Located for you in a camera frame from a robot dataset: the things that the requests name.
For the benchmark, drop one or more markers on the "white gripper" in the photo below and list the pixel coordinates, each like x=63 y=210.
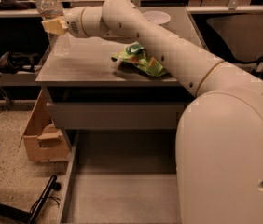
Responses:
x=73 y=21

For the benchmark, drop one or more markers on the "clear plastic water bottle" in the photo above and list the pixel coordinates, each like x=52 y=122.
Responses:
x=50 y=9

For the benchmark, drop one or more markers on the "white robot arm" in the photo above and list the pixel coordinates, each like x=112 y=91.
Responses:
x=219 y=140

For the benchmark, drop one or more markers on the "grey drawer cabinet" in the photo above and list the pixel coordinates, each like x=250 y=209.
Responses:
x=88 y=75

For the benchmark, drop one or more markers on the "closed top drawer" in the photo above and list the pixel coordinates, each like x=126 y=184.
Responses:
x=116 y=116

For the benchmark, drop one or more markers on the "open middle drawer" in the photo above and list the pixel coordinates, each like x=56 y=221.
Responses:
x=118 y=177

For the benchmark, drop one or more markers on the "black headphones on shelf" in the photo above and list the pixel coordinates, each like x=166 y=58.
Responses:
x=14 y=62

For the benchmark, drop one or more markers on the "green chip bag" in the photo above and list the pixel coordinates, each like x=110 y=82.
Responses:
x=137 y=55

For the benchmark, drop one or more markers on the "white ceramic bowl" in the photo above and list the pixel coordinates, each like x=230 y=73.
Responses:
x=157 y=17

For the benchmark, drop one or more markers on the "cardboard box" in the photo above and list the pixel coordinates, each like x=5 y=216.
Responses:
x=42 y=140

